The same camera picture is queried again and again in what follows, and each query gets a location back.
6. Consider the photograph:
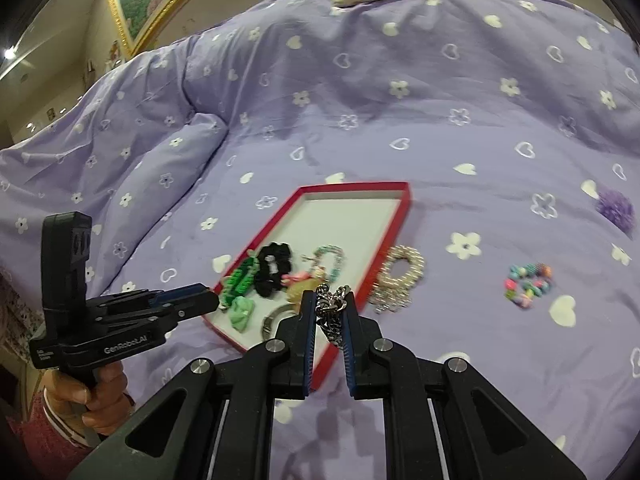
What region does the purple floral duvet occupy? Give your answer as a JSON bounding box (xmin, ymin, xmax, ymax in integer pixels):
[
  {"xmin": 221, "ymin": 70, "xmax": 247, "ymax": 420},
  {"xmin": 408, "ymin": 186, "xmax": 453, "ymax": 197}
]
[{"xmin": 1, "ymin": 0, "xmax": 639, "ymax": 479}]

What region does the red shallow tray box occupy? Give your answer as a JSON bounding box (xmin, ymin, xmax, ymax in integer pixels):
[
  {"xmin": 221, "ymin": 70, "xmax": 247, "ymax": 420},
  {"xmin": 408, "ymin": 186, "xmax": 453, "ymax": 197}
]
[{"xmin": 202, "ymin": 181, "xmax": 412, "ymax": 392}]

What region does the left hand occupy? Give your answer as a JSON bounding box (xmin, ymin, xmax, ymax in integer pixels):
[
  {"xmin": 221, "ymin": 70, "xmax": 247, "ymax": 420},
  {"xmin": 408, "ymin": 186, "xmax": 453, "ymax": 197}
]
[{"xmin": 43, "ymin": 361, "xmax": 134, "ymax": 436}]

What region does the black velvet scrunchie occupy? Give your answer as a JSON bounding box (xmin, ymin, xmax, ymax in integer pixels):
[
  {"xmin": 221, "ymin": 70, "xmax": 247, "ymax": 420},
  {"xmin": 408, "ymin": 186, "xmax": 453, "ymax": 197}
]
[{"xmin": 254, "ymin": 243, "xmax": 292, "ymax": 298}]

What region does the pink heart hair clip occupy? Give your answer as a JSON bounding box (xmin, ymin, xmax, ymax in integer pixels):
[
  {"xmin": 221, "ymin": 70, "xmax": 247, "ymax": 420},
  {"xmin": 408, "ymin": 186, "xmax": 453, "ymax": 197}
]
[{"xmin": 281, "ymin": 271, "xmax": 323, "ymax": 287}]

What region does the rose gold wristwatch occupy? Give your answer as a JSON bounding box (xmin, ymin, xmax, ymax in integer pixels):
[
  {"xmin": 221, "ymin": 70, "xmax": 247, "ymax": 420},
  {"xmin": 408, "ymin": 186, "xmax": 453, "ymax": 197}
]
[{"xmin": 260, "ymin": 304, "xmax": 299, "ymax": 341}]

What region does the light green bow hair tie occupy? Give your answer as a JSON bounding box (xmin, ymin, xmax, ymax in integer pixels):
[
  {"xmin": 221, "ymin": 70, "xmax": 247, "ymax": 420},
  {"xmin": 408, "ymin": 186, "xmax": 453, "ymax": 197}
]
[{"xmin": 226, "ymin": 294, "xmax": 257, "ymax": 334}]

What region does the colourful bead bracelet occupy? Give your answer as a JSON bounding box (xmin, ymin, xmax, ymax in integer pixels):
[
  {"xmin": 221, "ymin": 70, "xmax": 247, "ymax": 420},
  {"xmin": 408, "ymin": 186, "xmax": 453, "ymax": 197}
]
[{"xmin": 503, "ymin": 262, "xmax": 554, "ymax": 310}]

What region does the silver chain necklace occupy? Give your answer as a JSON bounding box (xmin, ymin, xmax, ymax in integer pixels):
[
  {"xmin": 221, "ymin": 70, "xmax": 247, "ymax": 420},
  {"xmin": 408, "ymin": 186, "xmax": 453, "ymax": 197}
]
[{"xmin": 313, "ymin": 283, "xmax": 354, "ymax": 351}]

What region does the white pearl bracelet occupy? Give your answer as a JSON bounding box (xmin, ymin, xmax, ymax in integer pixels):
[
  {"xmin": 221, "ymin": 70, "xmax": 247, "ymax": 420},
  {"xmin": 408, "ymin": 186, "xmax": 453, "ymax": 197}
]
[{"xmin": 368, "ymin": 244, "xmax": 428, "ymax": 314}]

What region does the yellow translucent claw clip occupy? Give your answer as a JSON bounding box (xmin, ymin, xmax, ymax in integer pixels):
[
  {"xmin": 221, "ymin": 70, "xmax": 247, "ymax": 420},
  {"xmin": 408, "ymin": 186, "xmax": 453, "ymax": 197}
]
[{"xmin": 286, "ymin": 278, "xmax": 323, "ymax": 304}]

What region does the purple mesh scrunchie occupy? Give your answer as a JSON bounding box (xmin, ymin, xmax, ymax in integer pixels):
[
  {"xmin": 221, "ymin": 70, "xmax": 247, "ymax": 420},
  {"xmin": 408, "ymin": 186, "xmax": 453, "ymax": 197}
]
[{"xmin": 596, "ymin": 188, "xmax": 636, "ymax": 235}]

